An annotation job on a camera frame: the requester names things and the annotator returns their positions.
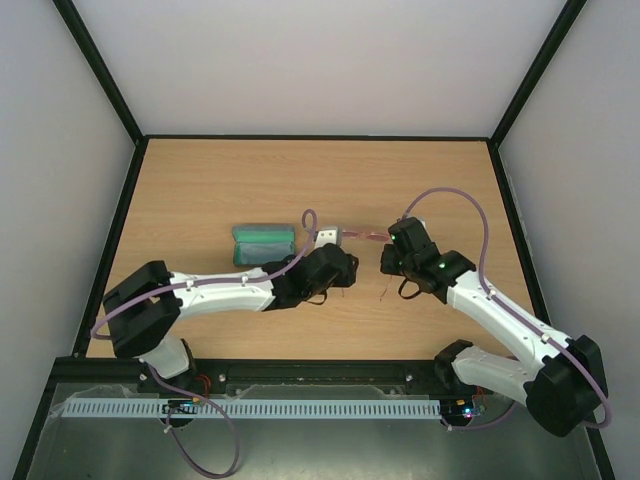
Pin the light blue slotted cable duct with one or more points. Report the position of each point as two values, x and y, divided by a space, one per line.
140 408

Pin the black corner frame post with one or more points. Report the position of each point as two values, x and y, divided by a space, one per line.
551 44
90 51

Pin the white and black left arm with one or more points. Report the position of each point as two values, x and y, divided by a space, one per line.
141 310

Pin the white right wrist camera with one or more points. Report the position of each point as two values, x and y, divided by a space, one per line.
422 222

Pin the pink transparent sunglasses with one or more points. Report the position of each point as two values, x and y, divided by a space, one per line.
368 247

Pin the light blue cleaning cloth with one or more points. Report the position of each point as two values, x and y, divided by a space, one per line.
260 253

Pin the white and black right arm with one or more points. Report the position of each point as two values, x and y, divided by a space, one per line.
560 380

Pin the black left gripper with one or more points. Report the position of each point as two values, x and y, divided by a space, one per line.
348 276

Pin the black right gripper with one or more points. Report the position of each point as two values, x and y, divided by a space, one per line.
391 260

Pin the black right corner frame post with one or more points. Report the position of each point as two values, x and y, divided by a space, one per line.
551 44

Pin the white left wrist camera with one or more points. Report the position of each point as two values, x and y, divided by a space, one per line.
328 235

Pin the blue-grey glasses case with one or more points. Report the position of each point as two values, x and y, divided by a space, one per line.
262 233

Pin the black left corner frame post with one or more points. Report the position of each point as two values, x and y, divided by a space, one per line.
90 51

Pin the black front mounting rail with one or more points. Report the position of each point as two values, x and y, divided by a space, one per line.
227 377

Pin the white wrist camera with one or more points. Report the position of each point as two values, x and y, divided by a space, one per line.
422 222
328 235

